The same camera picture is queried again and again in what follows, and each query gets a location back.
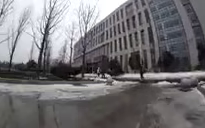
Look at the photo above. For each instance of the group of people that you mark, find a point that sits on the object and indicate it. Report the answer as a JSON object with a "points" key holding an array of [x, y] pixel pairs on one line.
{"points": [[98, 71]]}

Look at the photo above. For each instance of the row of dark bushes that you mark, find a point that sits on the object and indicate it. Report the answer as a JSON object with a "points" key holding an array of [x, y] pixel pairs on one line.
{"points": [[115, 67]]}

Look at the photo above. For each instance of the small stone ball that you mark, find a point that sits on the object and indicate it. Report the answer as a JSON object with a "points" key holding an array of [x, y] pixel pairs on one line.
{"points": [[109, 80]]}

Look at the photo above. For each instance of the person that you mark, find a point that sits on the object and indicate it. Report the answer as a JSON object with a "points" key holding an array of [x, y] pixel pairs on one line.
{"points": [[141, 70]]}

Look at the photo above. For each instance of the dark hedge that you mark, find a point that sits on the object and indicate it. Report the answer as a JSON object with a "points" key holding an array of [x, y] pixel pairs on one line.
{"points": [[61, 70]]}

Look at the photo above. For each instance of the large grey grid-windowed building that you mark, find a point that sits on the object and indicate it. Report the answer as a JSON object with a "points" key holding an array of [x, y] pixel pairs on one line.
{"points": [[133, 30]]}

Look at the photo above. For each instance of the wet grey paved plaza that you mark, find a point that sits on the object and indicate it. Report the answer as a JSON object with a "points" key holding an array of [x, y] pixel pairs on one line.
{"points": [[123, 106]]}

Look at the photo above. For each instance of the snow-covered raised bed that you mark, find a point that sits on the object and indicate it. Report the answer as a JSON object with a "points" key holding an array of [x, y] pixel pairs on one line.
{"points": [[163, 76]]}

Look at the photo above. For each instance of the row of bare trees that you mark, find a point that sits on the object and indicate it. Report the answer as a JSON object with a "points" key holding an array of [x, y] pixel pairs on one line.
{"points": [[41, 50]]}

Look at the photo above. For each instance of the large stone ball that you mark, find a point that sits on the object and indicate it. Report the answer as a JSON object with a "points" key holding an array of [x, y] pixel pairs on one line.
{"points": [[189, 82]]}

